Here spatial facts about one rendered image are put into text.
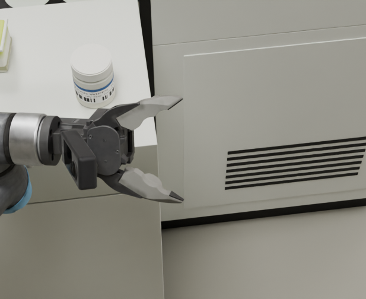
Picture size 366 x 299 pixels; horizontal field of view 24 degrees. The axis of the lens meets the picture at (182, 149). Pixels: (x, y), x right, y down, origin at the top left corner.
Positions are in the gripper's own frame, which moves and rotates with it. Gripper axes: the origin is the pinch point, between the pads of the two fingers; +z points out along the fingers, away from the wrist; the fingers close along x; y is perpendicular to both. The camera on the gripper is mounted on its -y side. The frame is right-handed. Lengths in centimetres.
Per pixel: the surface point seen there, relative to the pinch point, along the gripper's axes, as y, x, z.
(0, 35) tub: 33, -8, -38
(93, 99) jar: 29.0, 2.1, -20.8
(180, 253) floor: 106, 71, -20
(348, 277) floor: 108, 75, 27
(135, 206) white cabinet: 36.8, 25.4, -15.9
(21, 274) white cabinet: 43, 45, -42
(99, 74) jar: 26.0, -3.2, -18.7
